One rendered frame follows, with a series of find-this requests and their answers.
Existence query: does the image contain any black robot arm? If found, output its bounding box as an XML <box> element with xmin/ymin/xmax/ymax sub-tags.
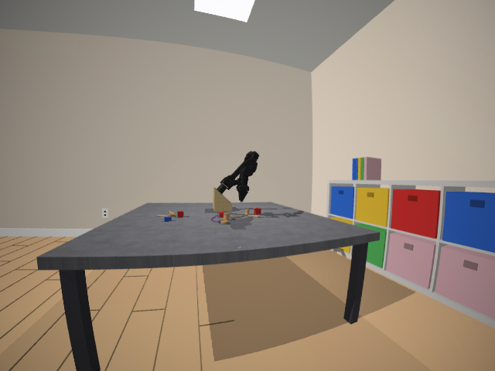
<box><xmin>217</xmin><ymin>151</ymin><xmax>259</xmax><ymax>195</ymax></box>

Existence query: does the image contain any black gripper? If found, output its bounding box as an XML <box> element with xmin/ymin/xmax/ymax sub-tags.
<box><xmin>236</xmin><ymin>176</ymin><xmax>249</xmax><ymax>202</ymax></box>

